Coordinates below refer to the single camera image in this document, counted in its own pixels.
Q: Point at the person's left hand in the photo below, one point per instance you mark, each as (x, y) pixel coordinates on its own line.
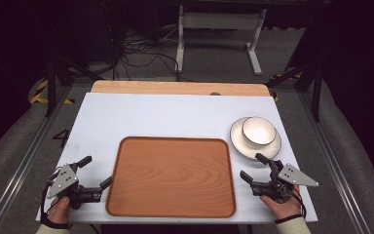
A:
(59, 211)

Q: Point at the aluminium floor rail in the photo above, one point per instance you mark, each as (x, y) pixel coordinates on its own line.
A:
(22, 162)
(334, 162)

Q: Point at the white metal stand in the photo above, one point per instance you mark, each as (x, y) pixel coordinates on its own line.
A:
(220, 21)

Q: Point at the black tripod stand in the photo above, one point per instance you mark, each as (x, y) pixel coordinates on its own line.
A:
(51, 84)
(316, 87)

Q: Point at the white plate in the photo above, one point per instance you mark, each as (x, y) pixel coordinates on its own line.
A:
(240, 143)

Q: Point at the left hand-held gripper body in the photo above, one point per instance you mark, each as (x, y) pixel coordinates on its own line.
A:
(65, 182)

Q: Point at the white bowl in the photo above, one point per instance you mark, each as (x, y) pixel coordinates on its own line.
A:
(259, 131)

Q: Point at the white board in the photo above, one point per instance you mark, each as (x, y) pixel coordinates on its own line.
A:
(162, 113)

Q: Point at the person's right hand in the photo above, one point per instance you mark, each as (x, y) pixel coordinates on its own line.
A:
(282, 208)

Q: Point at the brown wooden tray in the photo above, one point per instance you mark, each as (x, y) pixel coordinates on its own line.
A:
(172, 177)

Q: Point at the wooden table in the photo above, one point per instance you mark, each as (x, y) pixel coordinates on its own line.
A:
(175, 87)

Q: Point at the black wristband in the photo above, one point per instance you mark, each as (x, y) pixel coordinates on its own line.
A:
(53, 224)
(289, 218)

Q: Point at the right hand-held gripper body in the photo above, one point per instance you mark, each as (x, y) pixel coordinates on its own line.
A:
(292, 177)

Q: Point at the yellow black floor tape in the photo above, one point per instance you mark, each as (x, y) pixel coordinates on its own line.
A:
(277, 77)
(40, 94)

